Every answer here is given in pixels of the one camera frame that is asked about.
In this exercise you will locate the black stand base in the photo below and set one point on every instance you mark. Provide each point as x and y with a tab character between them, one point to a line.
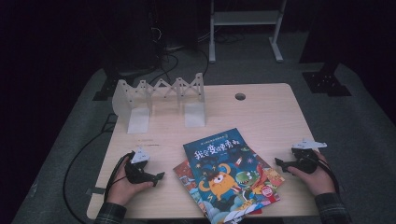
104	90
325	82

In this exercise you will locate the colourful many-monsters picture book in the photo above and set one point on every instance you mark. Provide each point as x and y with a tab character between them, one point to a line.
186	177

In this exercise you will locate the grey tape strip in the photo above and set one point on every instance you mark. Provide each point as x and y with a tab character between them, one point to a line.
96	190

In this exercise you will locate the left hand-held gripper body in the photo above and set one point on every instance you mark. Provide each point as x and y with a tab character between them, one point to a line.
137	174

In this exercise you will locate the blue monster picture book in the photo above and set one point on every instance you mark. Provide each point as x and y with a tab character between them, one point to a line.
218	174

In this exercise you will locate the white metal desk frame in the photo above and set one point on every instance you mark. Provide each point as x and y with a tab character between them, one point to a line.
246	18

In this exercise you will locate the person's left hand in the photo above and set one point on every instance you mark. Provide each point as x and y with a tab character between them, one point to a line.
121	189

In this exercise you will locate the person's right hand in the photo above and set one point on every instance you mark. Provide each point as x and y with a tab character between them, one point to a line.
320	182

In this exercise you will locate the red picture book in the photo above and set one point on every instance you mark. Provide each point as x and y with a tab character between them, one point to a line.
257	211

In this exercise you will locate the white expandable book stand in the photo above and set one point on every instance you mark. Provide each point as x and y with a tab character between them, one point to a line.
138	119

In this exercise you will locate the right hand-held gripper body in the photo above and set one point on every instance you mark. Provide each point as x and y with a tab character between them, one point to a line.
306	163

